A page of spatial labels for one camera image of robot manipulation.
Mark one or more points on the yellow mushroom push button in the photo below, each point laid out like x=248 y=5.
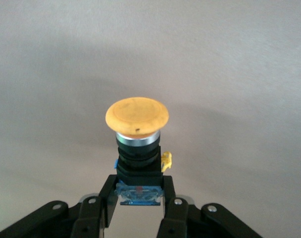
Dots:
x=136 y=114

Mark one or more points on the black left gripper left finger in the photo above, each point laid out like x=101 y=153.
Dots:
x=91 y=218

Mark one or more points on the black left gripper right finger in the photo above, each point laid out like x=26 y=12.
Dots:
x=177 y=218

